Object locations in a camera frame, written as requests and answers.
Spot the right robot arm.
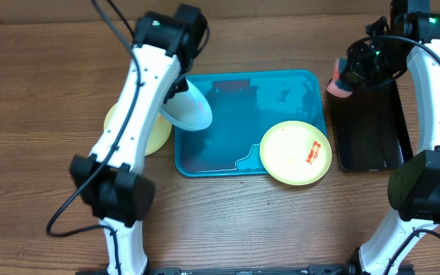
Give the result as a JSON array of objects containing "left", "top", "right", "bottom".
[{"left": 327, "top": 35, "right": 440, "bottom": 274}]

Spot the black plastic tray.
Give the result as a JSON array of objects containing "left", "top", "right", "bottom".
[{"left": 327, "top": 82, "right": 413, "bottom": 172}]

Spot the teal plastic tray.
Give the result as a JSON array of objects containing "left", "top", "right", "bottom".
[{"left": 174, "top": 69, "right": 326, "bottom": 177}]

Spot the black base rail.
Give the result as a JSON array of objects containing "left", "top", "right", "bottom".
[{"left": 75, "top": 263, "right": 416, "bottom": 275}]

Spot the red sponge with green scourer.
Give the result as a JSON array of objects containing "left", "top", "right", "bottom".
[{"left": 326, "top": 57, "right": 353, "bottom": 98}]

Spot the yellow plate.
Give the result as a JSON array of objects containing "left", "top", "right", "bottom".
[{"left": 260, "top": 121, "right": 332, "bottom": 186}]

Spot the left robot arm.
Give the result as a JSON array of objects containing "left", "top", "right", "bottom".
[{"left": 70, "top": 45, "right": 180, "bottom": 274}]

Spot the light blue plate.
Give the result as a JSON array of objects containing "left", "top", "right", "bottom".
[{"left": 160, "top": 79, "right": 212, "bottom": 131}]

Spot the green-rimmed plate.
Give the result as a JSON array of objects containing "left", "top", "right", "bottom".
[{"left": 103, "top": 102, "right": 173, "bottom": 157}]

